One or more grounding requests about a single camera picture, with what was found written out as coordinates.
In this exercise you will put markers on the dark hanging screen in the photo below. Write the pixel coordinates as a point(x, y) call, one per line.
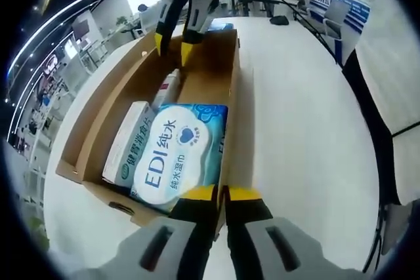
point(82, 27)

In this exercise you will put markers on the brown cardboard shoe box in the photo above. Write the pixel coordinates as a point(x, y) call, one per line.
point(98, 106)

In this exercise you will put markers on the black oval stand base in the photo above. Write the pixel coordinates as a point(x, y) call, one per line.
point(279, 20)

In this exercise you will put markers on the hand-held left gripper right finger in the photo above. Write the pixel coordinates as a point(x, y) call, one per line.
point(272, 247)

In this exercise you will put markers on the blue soft tissue pack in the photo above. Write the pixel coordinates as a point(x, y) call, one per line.
point(223, 25)

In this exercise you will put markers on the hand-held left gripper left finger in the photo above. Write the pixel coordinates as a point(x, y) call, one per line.
point(164, 244)

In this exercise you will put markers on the small white red box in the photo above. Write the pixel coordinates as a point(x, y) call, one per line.
point(167, 86)

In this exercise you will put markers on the soft wet wipes pack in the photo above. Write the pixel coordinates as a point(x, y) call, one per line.
point(170, 155)

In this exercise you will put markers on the blue white wall poster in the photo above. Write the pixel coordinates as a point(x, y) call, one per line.
point(356, 8)

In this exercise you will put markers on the white green medicine box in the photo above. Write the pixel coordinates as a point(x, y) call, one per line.
point(123, 142)

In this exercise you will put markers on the grey office chair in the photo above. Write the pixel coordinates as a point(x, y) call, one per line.
point(334, 17)

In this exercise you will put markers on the small potted plant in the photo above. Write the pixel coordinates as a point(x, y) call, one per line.
point(122, 21)

